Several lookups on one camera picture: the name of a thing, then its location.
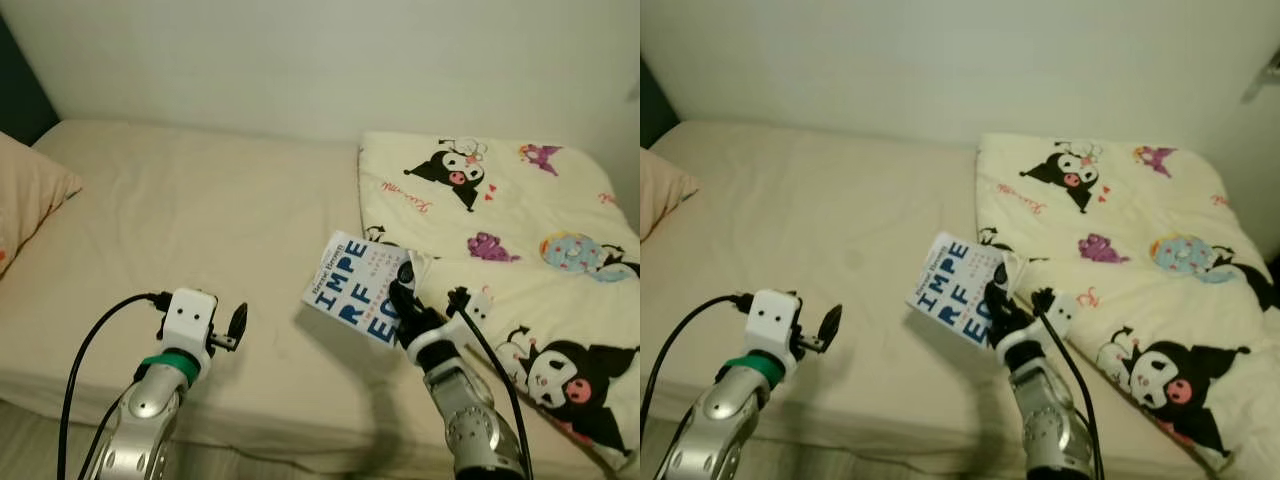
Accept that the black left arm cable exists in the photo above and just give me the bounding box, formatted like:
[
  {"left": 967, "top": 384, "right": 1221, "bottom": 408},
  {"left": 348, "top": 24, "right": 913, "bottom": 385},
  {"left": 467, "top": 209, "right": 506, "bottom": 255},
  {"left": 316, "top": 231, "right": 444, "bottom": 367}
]
[
  {"left": 640, "top": 294, "right": 761, "bottom": 421},
  {"left": 58, "top": 292, "right": 173, "bottom": 480}
]

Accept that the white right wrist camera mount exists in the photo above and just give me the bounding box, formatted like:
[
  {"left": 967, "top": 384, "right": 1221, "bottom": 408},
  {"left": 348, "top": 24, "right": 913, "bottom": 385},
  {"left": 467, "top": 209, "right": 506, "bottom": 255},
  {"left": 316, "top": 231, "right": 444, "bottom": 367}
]
[
  {"left": 993, "top": 293, "right": 1079, "bottom": 353},
  {"left": 405, "top": 290, "right": 494, "bottom": 353}
]

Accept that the white book with blue letters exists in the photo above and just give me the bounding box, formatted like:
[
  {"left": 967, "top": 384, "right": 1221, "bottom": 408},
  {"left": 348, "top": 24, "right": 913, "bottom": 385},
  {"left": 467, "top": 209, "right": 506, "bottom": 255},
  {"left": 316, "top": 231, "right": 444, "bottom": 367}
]
[
  {"left": 302, "top": 231, "right": 433, "bottom": 349},
  {"left": 906, "top": 232, "right": 1026, "bottom": 349}
]

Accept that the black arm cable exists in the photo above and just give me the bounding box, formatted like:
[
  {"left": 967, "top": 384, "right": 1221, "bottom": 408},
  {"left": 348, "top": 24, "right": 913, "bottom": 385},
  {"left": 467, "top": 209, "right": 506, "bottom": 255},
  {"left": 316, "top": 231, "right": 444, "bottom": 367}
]
[
  {"left": 640, "top": 294, "right": 761, "bottom": 421},
  {"left": 445, "top": 287, "right": 531, "bottom": 471},
  {"left": 58, "top": 292, "right": 173, "bottom": 480},
  {"left": 1030, "top": 288, "right": 1106, "bottom": 471}
]

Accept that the cream cartoon print quilt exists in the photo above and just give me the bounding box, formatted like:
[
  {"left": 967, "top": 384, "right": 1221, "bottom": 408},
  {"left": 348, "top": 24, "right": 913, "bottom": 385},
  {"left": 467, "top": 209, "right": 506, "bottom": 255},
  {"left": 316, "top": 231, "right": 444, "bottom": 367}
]
[
  {"left": 975, "top": 133, "right": 1280, "bottom": 476},
  {"left": 358, "top": 132, "right": 641, "bottom": 471}
]

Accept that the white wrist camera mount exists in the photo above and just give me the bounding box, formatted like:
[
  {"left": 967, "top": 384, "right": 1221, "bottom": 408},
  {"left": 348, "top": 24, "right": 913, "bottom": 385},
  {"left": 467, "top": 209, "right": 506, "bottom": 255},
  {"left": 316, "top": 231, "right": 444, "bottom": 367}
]
[
  {"left": 405, "top": 290, "right": 494, "bottom": 353},
  {"left": 160, "top": 288, "right": 219, "bottom": 376},
  {"left": 993, "top": 293, "right": 1079, "bottom": 353},
  {"left": 750, "top": 290, "right": 806, "bottom": 379}
]

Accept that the dark green upholstered headboard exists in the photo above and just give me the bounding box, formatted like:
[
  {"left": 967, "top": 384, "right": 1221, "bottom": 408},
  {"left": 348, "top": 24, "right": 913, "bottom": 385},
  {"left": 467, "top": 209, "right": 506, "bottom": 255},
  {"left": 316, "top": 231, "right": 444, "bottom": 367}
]
[
  {"left": 640, "top": 60, "right": 663, "bottom": 151},
  {"left": 0, "top": 15, "right": 59, "bottom": 146}
]

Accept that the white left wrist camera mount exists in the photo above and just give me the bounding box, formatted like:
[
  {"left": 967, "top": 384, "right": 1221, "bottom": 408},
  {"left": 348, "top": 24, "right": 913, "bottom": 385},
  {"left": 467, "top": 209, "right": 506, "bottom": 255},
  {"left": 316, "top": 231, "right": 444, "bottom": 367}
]
[
  {"left": 160, "top": 288, "right": 219, "bottom": 376},
  {"left": 750, "top": 290, "right": 806, "bottom": 379}
]

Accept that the pink pillow with coloured dots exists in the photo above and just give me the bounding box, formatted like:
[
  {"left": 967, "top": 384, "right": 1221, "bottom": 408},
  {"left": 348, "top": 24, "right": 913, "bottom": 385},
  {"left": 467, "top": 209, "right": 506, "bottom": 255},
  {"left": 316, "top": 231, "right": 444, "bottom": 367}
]
[
  {"left": 0, "top": 130, "right": 84, "bottom": 276},
  {"left": 640, "top": 148, "right": 701, "bottom": 241}
]

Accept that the bed with beige sheet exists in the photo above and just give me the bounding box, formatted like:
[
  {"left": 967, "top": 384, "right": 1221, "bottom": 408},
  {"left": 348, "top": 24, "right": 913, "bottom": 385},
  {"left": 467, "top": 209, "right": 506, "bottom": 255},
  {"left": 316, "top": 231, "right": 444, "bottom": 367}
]
[
  {"left": 0, "top": 120, "right": 641, "bottom": 471},
  {"left": 640, "top": 122, "right": 1241, "bottom": 471}
]

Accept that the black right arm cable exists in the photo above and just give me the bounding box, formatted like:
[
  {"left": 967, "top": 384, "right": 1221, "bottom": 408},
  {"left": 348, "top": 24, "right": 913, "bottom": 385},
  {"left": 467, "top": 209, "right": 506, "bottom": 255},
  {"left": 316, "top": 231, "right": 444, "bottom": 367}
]
[
  {"left": 445, "top": 287, "right": 531, "bottom": 471},
  {"left": 1030, "top": 288, "right": 1106, "bottom": 471}
]

